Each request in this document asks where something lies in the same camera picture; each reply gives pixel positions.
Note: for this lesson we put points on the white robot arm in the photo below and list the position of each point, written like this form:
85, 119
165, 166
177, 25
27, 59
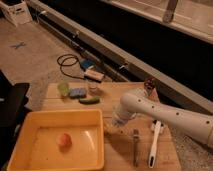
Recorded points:
196, 125

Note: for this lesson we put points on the green plastic cup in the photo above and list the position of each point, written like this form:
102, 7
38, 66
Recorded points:
63, 89

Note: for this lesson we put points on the brown cup with pens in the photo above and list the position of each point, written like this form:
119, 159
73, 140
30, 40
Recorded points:
149, 85

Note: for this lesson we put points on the clear glass jar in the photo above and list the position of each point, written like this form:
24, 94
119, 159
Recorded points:
93, 86

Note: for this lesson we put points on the green cucumber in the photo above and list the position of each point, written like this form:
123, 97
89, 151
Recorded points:
92, 100

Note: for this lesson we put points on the blue power adapter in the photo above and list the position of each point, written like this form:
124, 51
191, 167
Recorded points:
86, 64

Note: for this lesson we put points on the wooden board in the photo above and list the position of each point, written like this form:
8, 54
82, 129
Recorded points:
119, 147

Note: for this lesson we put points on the orange fruit in tub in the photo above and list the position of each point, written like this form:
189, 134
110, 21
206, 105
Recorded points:
64, 140

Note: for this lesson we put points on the metal fork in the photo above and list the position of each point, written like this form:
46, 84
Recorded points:
135, 147

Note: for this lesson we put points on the yellow plastic tub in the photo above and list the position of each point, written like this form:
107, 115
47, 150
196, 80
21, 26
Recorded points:
37, 150

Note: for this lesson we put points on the black chair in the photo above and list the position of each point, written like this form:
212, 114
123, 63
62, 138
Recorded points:
12, 111

